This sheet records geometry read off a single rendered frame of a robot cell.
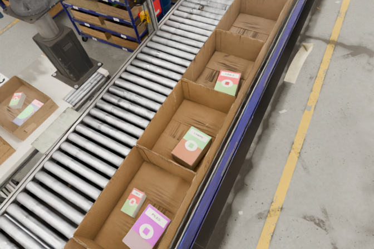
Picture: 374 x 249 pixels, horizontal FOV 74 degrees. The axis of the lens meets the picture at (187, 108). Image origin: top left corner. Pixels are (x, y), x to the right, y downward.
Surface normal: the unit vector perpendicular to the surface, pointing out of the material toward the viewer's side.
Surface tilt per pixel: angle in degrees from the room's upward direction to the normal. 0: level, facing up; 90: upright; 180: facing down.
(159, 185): 1
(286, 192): 0
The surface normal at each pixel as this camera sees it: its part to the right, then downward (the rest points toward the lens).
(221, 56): -0.10, -0.55
